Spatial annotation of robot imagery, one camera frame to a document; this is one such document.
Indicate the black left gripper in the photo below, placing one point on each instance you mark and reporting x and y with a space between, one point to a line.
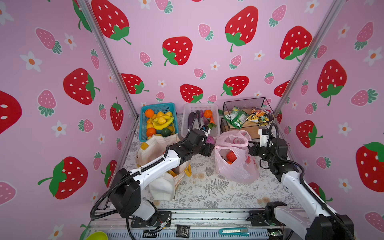
207 149

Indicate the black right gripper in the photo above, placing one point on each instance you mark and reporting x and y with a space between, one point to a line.
253 150

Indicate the red toy pepper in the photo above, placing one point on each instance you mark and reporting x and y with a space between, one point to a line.
231 157

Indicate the pink plastic grocery bag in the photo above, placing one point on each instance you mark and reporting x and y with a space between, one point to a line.
244 170

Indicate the white canvas tote bag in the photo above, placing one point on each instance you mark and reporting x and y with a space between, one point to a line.
164 178

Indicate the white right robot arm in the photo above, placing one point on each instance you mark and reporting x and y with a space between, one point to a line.
322 222

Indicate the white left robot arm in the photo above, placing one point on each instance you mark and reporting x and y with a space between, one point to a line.
125 193

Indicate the long dark purple eggplant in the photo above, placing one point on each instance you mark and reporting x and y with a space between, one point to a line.
191 120

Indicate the dark green round toy fruit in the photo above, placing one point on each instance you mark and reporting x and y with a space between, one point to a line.
166 132

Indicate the orange toy pumpkin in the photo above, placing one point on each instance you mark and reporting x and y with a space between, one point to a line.
208 114

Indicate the colourful snack packet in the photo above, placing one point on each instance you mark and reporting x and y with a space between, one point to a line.
260 117

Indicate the long yellow toy banana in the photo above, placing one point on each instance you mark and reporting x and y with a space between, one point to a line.
160 127

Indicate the yellow toy lemon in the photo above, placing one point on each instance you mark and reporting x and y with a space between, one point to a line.
161 120

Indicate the teal plastic fruit basket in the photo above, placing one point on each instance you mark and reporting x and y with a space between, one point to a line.
164 109

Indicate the large orange toy fruit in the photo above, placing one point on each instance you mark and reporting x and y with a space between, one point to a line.
151 131

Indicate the green snack packet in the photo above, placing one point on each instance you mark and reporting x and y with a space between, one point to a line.
236 118

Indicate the orange toy tangerine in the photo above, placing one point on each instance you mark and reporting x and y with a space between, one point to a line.
149 113

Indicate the small teal device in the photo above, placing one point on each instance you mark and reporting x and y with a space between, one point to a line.
234 232

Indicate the green bowl at front edge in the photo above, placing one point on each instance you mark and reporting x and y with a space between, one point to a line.
97 236

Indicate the black wire mesh basket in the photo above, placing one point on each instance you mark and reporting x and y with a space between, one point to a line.
246 105

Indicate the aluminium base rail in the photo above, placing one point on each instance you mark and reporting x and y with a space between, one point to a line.
202 224

